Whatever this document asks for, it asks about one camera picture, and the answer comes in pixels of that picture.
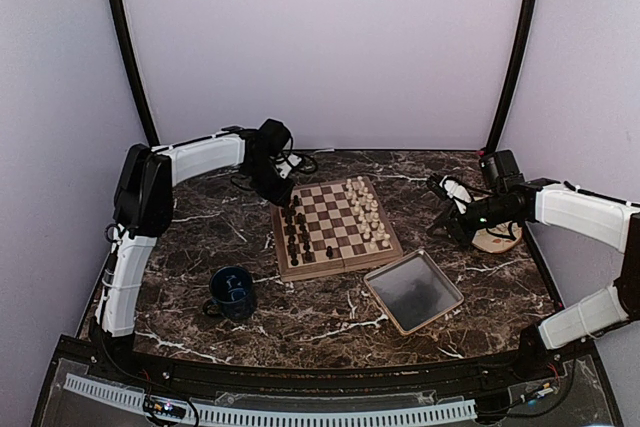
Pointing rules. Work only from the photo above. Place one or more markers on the silver metal tray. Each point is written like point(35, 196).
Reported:
point(413, 291)

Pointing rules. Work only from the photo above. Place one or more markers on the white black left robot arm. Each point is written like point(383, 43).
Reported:
point(144, 202)

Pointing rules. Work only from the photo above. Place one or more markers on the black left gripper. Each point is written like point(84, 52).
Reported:
point(278, 196)

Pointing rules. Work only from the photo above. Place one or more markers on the black right frame post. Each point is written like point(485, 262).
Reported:
point(516, 58)

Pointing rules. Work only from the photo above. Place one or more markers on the black left frame post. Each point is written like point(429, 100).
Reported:
point(128, 56)

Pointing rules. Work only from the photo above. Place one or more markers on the dark blue enamel mug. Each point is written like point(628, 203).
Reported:
point(232, 294)

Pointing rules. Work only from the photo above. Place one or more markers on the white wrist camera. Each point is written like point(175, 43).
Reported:
point(285, 164)
point(448, 188)

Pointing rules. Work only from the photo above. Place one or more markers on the wooden folding chess board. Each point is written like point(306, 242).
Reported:
point(323, 206)

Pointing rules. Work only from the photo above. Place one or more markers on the white chess pieces row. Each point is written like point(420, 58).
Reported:
point(366, 232)

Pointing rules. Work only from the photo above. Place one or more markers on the black frame post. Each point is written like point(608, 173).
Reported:
point(516, 58)
point(128, 56)

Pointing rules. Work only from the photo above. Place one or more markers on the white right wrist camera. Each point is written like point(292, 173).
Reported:
point(448, 188)

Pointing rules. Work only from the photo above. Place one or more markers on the cream floral ceramic plate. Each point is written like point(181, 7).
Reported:
point(499, 239)

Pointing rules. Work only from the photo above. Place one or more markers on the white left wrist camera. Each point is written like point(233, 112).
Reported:
point(285, 164)

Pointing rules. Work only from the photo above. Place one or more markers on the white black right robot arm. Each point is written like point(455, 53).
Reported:
point(509, 198)

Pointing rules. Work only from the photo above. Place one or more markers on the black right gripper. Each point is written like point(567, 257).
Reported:
point(452, 219)

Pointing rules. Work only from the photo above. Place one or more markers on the dark wooden chess bishop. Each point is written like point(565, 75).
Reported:
point(290, 232)

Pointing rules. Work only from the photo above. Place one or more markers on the white slotted cable duct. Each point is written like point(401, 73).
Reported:
point(253, 410)

